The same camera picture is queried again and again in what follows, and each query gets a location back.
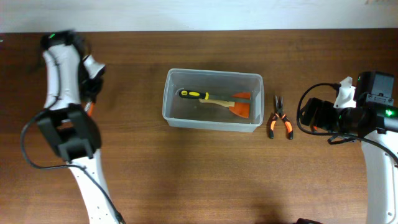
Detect file with yellow-black handle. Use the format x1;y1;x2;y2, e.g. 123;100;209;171
178;89;251;103

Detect orange black needle-nose pliers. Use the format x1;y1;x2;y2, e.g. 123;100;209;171
268;95;294;140

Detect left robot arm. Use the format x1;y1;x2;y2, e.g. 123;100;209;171
19;30;125;223

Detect clear plastic container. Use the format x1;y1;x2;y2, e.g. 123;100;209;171
162;68;264;133

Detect dark object at edge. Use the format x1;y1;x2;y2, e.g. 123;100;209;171
294;218;323;224

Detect orange socket bit holder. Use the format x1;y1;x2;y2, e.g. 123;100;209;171
87;103;95;116

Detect orange scraper wooden handle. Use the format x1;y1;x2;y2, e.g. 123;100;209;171
199;92;251;118

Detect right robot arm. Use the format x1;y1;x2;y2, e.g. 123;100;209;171
296;71;397;223

